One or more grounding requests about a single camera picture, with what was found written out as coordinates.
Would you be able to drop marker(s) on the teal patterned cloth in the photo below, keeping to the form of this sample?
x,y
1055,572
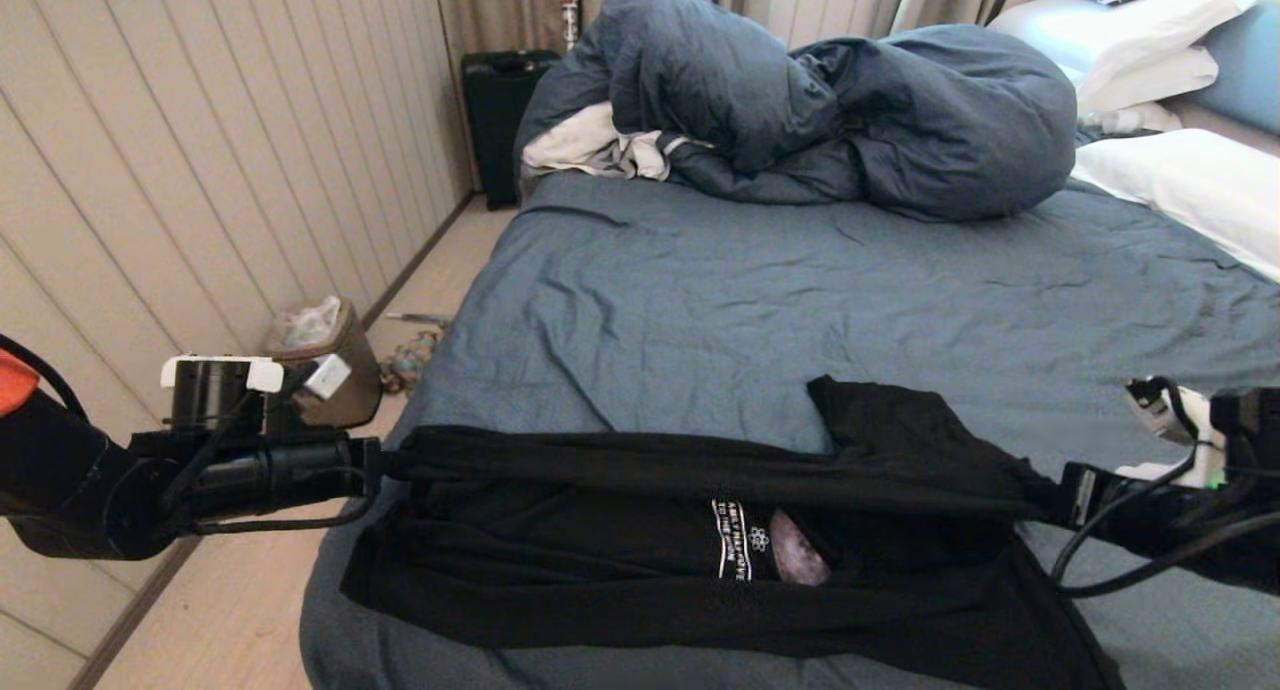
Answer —
x,y
410,362

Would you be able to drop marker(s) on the crumpled dark blue duvet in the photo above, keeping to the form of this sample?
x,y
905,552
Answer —
x,y
900,115

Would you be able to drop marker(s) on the small white pillow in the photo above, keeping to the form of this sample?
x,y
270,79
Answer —
x,y
1130,118

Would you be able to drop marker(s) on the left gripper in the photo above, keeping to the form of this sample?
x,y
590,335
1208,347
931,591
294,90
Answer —
x,y
280,475

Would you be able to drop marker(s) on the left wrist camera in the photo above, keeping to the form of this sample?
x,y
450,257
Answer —
x,y
325,375

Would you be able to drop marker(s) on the long white pillow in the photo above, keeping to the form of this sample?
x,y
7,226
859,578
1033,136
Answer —
x,y
1190,183

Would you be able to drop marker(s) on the thin metal rod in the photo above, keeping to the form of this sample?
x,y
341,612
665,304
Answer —
x,y
420,318

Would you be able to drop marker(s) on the blue padded headboard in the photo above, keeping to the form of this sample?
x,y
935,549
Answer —
x,y
1245,65

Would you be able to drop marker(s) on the black printed t-shirt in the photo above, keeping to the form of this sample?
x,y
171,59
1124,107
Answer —
x,y
620,570

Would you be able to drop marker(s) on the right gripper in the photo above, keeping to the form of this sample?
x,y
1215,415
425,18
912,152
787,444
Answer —
x,y
1170,515

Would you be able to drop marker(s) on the large white pillow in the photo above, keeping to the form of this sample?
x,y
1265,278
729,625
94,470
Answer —
x,y
1120,25

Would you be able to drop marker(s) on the bed with blue sheet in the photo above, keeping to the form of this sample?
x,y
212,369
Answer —
x,y
700,300

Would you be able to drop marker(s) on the clear plastic bin bag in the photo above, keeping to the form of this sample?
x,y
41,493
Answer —
x,y
308,321

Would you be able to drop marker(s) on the black suitcase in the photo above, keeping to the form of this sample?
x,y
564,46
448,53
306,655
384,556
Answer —
x,y
495,115

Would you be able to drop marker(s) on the bronze trash bin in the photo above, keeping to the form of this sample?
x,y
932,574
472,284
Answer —
x,y
350,375

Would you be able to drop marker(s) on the flat white pillow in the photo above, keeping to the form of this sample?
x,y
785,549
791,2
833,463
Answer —
x,y
1150,79

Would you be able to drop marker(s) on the white sheer curtain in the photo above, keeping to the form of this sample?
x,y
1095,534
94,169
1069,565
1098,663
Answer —
x,y
830,2

